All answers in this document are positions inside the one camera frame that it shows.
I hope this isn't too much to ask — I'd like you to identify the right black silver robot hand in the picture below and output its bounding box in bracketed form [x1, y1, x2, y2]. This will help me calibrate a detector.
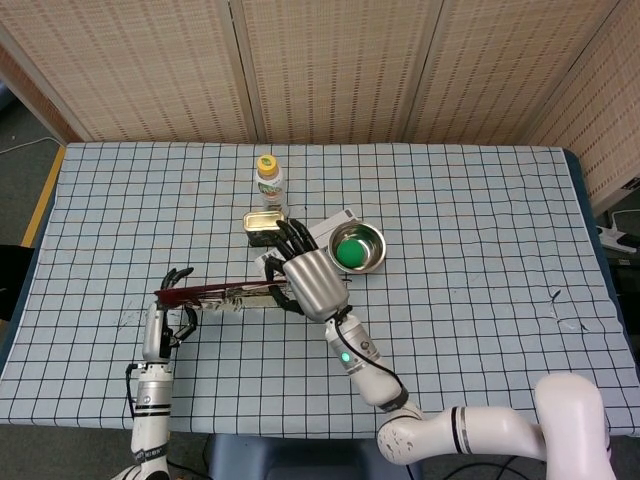
[260, 218, 351, 321]

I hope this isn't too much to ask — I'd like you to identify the stainless steel bowl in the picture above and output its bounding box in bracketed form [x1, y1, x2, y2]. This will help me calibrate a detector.
[327, 222, 388, 275]

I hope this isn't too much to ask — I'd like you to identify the black box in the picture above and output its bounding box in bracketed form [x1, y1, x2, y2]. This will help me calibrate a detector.
[0, 243, 34, 321]

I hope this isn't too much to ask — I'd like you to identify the bamboo screen panel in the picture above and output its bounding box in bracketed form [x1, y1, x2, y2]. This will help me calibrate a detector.
[229, 0, 446, 145]
[0, 0, 264, 145]
[524, 0, 640, 216]
[404, 0, 624, 146]

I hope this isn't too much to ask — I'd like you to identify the white floor cable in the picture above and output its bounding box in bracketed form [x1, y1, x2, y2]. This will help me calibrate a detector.
[0, 135, 62, 156]

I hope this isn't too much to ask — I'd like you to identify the white paper strip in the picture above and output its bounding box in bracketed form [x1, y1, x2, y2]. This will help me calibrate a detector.
[254, 207, 354, 269]
[262, 212, 361, 279]

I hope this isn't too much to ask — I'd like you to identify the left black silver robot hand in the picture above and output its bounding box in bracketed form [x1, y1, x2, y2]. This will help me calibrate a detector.
[142, 267, 199, 362]

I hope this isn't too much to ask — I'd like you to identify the white power strip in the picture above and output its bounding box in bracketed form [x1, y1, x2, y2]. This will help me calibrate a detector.
[596, 224, 640, 252]

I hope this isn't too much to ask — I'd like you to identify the yellow capped drink bottle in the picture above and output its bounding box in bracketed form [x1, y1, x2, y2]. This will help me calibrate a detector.
[253, 154, 290, 217]

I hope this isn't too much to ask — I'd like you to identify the red ribbed paper folding fan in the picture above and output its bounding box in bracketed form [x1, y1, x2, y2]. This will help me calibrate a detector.
[153, 280, 290, 312]

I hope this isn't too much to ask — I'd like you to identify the black floor cable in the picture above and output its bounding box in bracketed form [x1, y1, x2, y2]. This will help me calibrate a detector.
[404, 452, 549, 480]

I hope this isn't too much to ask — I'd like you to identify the green ball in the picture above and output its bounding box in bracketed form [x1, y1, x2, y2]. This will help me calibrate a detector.
[335, 240, 366, 269]

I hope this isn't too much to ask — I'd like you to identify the gold rectangular tin can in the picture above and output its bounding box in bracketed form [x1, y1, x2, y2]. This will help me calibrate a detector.
[242, 210, 290, 249]

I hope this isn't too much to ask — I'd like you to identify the blue checked tablecloth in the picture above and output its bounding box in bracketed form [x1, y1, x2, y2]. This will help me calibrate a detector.
[0, 142, 640, 441]

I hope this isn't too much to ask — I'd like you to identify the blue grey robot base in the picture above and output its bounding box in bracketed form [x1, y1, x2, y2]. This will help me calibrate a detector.
[207, 433, 424, 480]

